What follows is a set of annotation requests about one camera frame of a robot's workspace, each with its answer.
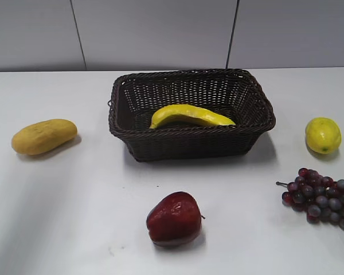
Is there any black woven basket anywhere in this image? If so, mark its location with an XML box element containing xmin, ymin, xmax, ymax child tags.
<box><xmin>108</xmin><ymin>69</ymin><xmax>276</xmax><ymax>162</ymax></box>

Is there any yellow mango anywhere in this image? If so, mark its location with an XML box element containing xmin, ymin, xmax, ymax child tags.
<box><xmin>11</xmin><ymin>119</ymin><xmax>77</xmax><ymax>156</ymax></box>

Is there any purple grape bunch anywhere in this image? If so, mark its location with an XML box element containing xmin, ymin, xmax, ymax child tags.
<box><xmin>275</xmin><ymin>168</ymin><xmax>344</xmax><ymax>231</ymax></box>

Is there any yellow lemon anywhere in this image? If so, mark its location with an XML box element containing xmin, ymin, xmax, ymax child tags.
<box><xmin>305</xmin><ymin>117</ymin><xmax>342</xmax><ymax>155</ymax></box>

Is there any red apple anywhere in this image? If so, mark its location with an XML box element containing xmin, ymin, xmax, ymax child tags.
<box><xmin>146</xmin><ymin>191</ymin><xmax>202</xmax><ymax>247</ymax></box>

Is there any yellow banana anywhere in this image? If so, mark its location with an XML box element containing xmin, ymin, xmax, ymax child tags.
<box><xmin>150</xmin><ymin>104</ymin><xmax>236</xmax><ymax>129</ymax></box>

